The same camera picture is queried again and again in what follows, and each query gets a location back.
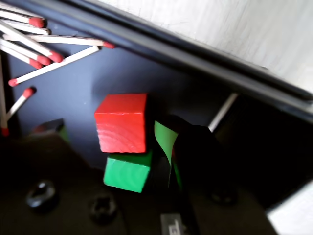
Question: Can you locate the red wooden cube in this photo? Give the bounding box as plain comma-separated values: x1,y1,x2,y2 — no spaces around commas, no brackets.
94,93,149,154

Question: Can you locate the red-tipped wooden match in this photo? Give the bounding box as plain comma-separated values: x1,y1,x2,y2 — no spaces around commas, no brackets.
0,9,46,28
0,45,44,70
5,87,37,121
1,33,116,49
8,45,100,88
0,55,10,137
0,38,51,66
0,19,51,35
0,22,64,63

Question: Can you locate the pale wooden stick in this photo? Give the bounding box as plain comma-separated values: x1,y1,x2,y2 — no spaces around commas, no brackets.
207,92,239,133

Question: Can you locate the green wooden cube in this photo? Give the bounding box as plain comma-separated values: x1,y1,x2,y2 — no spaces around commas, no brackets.
103,149,154,193

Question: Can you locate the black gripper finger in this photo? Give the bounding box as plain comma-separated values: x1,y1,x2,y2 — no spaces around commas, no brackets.
0,118,128,235
154,115,279,235

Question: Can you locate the black open box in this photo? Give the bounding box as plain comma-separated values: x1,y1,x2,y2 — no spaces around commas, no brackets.
73,0,313,108

